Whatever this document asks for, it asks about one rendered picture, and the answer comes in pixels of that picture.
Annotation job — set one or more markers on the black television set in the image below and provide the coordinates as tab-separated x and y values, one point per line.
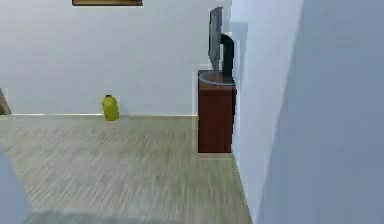
216	40

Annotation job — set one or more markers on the red-brown wooden cabinet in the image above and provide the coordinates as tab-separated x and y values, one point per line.
215	116

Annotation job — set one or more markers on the yellow-green bin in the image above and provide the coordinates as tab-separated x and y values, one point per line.
110	107

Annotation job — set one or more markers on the brown furniture piece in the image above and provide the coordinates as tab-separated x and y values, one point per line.
3	105

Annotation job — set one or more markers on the brown framed wall picture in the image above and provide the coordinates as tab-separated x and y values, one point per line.
107	2

